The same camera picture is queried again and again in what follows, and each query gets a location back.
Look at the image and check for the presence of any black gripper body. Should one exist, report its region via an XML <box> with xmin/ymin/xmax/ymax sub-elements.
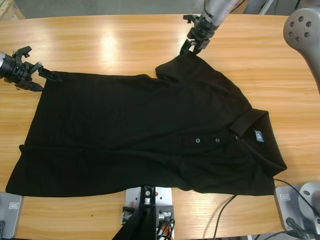
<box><xmin>186</xmin><ymin>15</ymin><xmax>219</xmax><ymax>52</ymax></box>
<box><xmin>3</xmin><ymin>53</ymin><xmax>44</xmax><ymax>92</ymax></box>

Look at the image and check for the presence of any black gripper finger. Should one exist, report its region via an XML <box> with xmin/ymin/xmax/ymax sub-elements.
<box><xmin>29</xmin><ymin>81</ymin><xmax>45</xmax><ymax>92</ymax></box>
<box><xmin>37</xmin><ymin>66</ymin><xmax>63</xmax><ymax>83</ymax></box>
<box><xmin>178</xmin><ymin>38</ymin><xmax>195</xmax><ymax>56</ymax></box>

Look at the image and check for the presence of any black Unitree polo shirt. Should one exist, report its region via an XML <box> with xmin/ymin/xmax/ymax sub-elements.
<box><xmin>5</xmin><ymin>53</ymin><xmax>288</xmax><ymax>198</ymax></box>

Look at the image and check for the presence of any grey arm base disc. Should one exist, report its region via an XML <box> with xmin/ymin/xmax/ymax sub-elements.
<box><xmin>298</xmin><ymin>181</ymin><xmax>320</xmax><ymax>218</ymax></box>

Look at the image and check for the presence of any wooden crate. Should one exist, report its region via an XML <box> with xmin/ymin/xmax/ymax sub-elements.
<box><xmin>0</xmin><ymin>0</ymin><xmax>26</xmax><ymax>21</ymax></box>

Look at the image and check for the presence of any grey metal stand leg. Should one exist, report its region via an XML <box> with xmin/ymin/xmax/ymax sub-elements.
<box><xmin>258</xmin><ymin>0</ymin><xmax>276</xmax><ymax>16</ymax></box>

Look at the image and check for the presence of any white metal mounting plate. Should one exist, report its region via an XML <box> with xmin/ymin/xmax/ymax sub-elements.
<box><xmin>124</xmin><ymin>187</ymin><xmax>175</xmax><ymax>240</ymax></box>

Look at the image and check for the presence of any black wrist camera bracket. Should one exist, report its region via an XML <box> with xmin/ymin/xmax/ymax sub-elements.
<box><xmin>182</xmin><ymin>14</ymin><xmax>202</xmax><ymax>25</ymax></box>
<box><xmin>11</xmin><ymin>45</ymin><xmax>33</xmax><ymax>61</ymax></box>

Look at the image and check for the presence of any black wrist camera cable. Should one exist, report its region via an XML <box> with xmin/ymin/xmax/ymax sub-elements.
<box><xmin>202</xmin><ymin>0</ymin><xmax>216</xmax><ymax>18</ymax></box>

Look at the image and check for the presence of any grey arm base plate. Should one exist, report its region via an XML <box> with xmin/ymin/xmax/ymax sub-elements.
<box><xmin>273</xmin><ymin>184</ymin><xmax>320</xmax><ymax>233</ymax></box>
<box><xmin>0</xmin><ymin>192</ymin><xmax>25</xmax><ymax>240</ymax></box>

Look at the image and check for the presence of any black corner bracket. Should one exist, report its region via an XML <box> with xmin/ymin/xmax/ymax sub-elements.
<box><xmin>121</xmin><ymin>206</ymin><xmax>137</xmax><ymax>225</ymax></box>
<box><xmin>156</xmin><ymin>205</ymin><xmax>175</xmax><ymax>223</ymax></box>
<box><xmin>139</xmin><ymin>184</ymin><xmax>157</xmax><ymax>208</ymax></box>

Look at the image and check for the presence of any long black arched cable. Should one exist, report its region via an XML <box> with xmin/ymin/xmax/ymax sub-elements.
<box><xmin>214</xmin><ymin>177</ymin><xmax>320</xmax><ymax>240</ymax></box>

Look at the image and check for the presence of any black cable bundle under post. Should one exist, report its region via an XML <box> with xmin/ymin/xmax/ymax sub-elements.
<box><xmin>155</xmin><ymin>217</ymin><xmax>176</xmax><ymax>240</ymax></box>

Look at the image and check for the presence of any dark aluminium camera post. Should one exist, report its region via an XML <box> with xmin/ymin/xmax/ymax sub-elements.
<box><xmin>111</xmin><ymin>206</ymin><xmax>158</xmax><ymax>240</ymax></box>

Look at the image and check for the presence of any orange cable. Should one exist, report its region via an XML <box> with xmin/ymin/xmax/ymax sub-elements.
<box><xmin>159</xmin><ymin>223</ymin><xmax>173</xmax><ymax>235</ymax></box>

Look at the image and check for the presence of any black cable bundle at base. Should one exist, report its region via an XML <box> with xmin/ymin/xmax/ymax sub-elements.
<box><xmin>253</xmin><ymin>216</ymin><xmax>317</xmax><ymax>240</ymax></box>

